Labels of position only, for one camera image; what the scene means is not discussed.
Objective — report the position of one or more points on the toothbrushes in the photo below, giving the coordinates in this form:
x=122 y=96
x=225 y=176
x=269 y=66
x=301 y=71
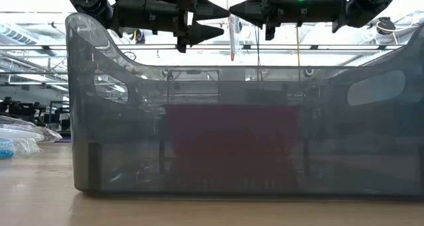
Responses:
x=20 y=135

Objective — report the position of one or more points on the long grey horizontal rail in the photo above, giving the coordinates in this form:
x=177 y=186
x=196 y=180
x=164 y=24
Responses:
x=331 y=47

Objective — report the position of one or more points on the smoky translucent plastic bin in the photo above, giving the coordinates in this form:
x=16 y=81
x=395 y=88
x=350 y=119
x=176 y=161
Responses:
x=331 y=153

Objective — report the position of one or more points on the dark blue mat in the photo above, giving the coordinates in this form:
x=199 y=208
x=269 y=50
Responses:
x=66 y=140

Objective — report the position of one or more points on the green toothbrush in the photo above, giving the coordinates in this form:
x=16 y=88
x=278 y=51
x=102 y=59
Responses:
x=46 y=133

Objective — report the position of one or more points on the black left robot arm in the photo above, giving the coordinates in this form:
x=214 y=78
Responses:
x=86 y=0

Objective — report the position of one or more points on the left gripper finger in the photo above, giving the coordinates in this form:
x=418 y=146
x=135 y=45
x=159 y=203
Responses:
x=207 y=11
x=202 y=33

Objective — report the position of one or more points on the dark device with yellow stripe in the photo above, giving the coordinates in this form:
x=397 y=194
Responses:
x=139 y=37

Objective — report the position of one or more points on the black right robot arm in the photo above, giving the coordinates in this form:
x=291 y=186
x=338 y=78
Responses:
x=367 y=4

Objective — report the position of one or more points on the black background robot rig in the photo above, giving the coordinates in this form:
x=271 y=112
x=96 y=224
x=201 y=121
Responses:
x=20 y=110

